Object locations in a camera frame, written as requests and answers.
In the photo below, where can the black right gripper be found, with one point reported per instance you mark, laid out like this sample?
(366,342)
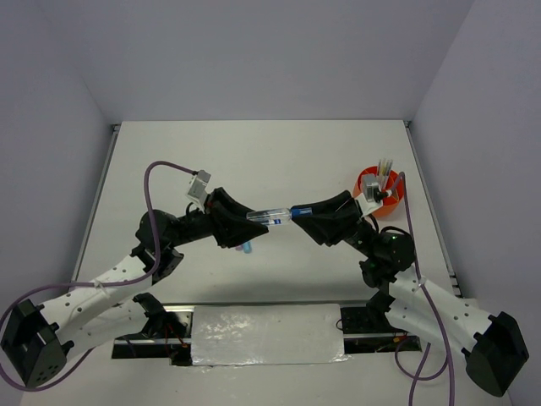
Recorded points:
(340,215)

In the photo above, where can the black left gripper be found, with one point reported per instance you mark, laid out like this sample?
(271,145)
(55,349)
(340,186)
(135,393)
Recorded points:
(220,205)

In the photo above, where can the clear blue spray bottle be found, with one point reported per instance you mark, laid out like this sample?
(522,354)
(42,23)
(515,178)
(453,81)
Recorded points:
(276,217)

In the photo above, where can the clear blue gel pen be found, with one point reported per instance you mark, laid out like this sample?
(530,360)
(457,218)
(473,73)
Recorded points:
(387,175)

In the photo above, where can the yellow gel pen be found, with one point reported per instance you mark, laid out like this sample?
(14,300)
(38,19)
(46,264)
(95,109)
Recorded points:
(382,167)

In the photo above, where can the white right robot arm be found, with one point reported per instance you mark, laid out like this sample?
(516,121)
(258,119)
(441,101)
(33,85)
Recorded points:
(492,346)

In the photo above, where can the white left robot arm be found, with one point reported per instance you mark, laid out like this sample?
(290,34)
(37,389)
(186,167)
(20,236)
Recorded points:
(40,339)

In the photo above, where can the orange round pen holder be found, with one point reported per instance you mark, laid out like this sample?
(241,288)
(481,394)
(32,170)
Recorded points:
(395,187)

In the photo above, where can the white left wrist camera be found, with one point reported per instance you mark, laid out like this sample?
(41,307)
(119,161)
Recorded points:
(197,187)

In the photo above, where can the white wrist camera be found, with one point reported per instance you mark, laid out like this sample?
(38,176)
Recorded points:
(197,187)
(369,195)

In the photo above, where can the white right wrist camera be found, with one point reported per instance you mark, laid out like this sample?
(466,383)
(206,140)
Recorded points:
(369,195)

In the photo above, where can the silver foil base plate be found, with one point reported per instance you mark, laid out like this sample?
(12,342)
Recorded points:
(267,335)

